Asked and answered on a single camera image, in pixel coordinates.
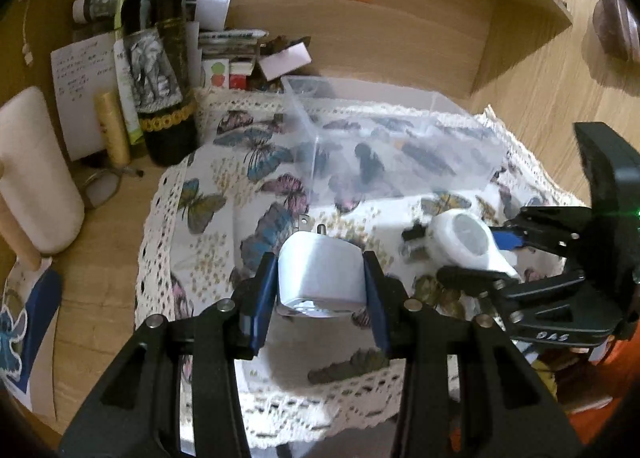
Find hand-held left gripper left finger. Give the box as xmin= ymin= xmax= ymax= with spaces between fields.
xmin=57 ymin=252 xmax=278 ymax=458

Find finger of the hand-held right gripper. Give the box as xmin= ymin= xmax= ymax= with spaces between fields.
xmin=437 ymin=265 xmax=623 ymax=346
xmin=492 ymin=205 xmax=596 ymax=259

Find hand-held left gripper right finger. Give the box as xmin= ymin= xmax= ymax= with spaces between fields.
xmin=362 ymin=251 xmax=583 ymax=458

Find white round watch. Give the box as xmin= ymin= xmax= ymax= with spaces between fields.
xmin=402 ymin=208 xmax=521 ymax=284

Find white power adapter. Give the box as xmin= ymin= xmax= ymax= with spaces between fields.
xmin=276 ymin=215 xmax=366 ymax=321

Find butterfly print lace cloth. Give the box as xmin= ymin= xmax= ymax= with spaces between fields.
xmin=134 ymin=87 xmax=591 ymax=450

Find clear plastic container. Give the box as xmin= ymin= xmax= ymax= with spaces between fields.
xmin=281 ymin=76 xmax=508 ymax=213

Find brown round object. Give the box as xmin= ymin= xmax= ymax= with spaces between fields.
xmin=592 ymin=0 xmax=640 ymax=63

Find eyeglasses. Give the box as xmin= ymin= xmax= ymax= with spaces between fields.
xmin=81 ymin=165 xmax=146 ymax=210

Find wooden shelf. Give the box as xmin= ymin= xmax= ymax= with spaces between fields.
xmin=380 ymin=0 xmax=574 ymax=95

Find beige tube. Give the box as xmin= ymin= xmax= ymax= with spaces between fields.
xmin=95 ymin=92 xmax=132 ymax=165

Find fruit print card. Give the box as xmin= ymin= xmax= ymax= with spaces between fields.
xmin=200 ymin=57 xmax=257 ymax=89

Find dark wine bottle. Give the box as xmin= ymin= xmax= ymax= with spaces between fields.
xmin=121 ymin=0 xmax=199 ymax=167

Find pink small box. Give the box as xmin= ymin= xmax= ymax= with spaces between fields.
xmin=256 ymin=40 xmax=312 ymax=82

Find stack of papers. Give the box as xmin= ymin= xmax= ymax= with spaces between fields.
xmin=198 ymin=28 xmax=269 ymax=60

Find cream paper roll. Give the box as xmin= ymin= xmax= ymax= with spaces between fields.
xmin=0 ymin=86 xmax=86 ymax=271

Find white handwritten note sheet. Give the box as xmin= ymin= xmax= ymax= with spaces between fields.
xmin=50 ymin=33 xmax=122 ymax=162

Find white paper sheet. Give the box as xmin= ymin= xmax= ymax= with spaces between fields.
xmin=187 ymin=0 xmax=234 ymax=32

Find white cable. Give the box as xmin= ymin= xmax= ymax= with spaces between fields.
xmin=19 ymin=0 xmax=34 ymax=66

